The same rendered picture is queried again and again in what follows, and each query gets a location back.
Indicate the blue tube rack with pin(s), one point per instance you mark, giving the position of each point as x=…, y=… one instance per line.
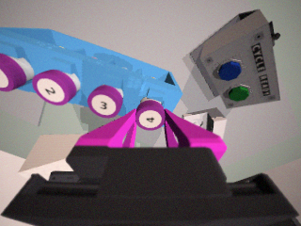
x=135, y=83

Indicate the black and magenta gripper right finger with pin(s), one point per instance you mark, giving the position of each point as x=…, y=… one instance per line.
x=191, y=135

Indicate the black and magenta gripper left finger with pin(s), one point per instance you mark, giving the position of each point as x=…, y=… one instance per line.
x=113, y=133

